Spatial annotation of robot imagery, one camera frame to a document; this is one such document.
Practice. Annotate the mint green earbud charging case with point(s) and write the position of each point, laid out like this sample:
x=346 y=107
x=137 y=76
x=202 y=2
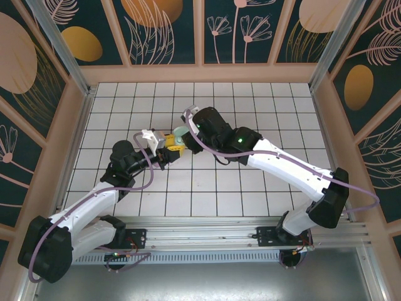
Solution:
x=180 y=131

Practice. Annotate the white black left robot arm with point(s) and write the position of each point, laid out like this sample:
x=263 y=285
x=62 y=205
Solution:
x=91 y=200

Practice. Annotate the grey metal sheet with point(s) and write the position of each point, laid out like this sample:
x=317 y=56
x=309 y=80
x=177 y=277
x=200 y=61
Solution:
x=200 y=282

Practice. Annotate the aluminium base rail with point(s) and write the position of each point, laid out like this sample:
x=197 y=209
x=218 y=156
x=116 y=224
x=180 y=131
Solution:
x=200 y=233

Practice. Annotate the aluminium frame post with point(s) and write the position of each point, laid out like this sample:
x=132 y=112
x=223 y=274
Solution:
x=338 y=40
x=62 y=50

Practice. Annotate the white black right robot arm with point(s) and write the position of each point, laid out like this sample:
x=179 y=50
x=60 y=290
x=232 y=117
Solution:
x=282 y=160

